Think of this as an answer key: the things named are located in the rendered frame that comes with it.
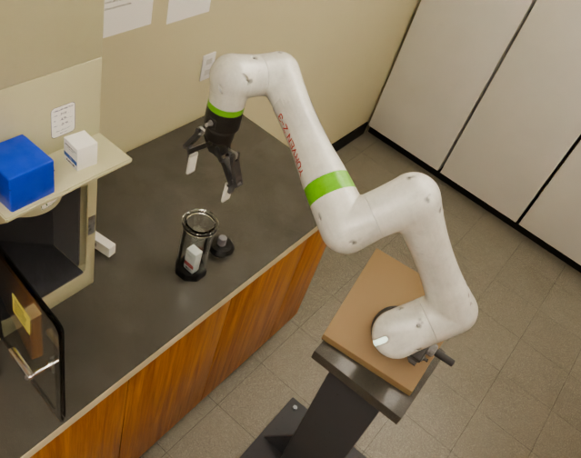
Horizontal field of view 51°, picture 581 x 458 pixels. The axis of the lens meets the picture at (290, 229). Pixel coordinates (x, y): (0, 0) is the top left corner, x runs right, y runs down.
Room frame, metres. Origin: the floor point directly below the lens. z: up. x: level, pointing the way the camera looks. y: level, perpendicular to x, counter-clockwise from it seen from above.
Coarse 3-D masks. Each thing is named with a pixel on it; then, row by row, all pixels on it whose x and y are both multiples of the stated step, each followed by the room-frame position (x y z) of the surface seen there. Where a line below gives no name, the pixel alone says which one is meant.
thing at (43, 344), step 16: (0, 256) 0.74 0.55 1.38; (0, 272) 0.75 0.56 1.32; (16, 272) 0.71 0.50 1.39; (0, 288) 0.75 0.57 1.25; (16, 288) 0.71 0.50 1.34; (0, 304) 0.76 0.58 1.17; (32, 304) 0.67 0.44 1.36; (0, 320) 0.76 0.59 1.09; (16, 320) 0.72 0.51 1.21; (32, 320) 0.67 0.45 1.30; (48, 320) 0.64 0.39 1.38; (16, 336) 0.72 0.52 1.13; (32, 336) 0.68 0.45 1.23; (48, 336) 0.64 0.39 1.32; (32, 352) 0.68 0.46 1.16; (48, 352) 0.64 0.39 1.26; (32, 368) 0.69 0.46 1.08; (48, 384) 0.64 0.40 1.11; (48, 400) 0.65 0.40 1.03
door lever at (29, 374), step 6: (12, 348) 0.65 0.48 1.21; (12, 354) 0.63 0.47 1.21; (18, 354) 0.64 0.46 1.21; (18, 360) 0.63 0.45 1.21; (24, 360) 0.63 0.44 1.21; (24, 366) 0.62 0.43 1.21; (42, 366) 0.63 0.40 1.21; (48, 366) 0.64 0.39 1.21; (24, 372) 0.61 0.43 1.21; (30, 372) 0.61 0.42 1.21; (36, 372) 0.62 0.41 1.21; (42, 372) 0.62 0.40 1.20; (30, 378) 0.60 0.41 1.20
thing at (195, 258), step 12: (192, 216) 1.27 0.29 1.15; (204, 216) 1.29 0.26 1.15; (192, 228) 1.28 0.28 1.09; (204, 228) 1.29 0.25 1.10; (216, 228) 1.24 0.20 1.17; (192, 240) 1.20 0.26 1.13; (204, 240) 1.21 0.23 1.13; (192, 252) 1.20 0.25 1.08; (204, 252) 1.22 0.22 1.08; (180, 264) 1.21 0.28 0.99; (192, 264) 1.20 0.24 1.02; (204, 264) 1.23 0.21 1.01
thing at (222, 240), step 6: (222, 234) 1.38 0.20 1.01; (216, 240) 1.37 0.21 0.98; (222, 240) 1.36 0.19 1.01; (228, 240) 1.39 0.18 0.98; (216, 246) 1.35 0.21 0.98; (222, 246) 1.36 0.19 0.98; (228, 246) 1.37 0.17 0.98; (234, 246) 1.38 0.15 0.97; (216, 252) 1.33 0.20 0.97; (222, 252) 1.33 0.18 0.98; (228, 252) 1.35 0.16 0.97
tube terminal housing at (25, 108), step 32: (96, 64) 1.06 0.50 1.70; (0, 96) 0.86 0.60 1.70; (32, 96) 0.92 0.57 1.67; (64, 96) 0.99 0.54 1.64; (96, 96) 1.06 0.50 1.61; (0, 128) 0.85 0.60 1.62; (32, 128) 0.91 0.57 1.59; (96, 128) 1.07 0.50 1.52; (96, 192) 1.07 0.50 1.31; (64, 288) 0.98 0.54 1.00
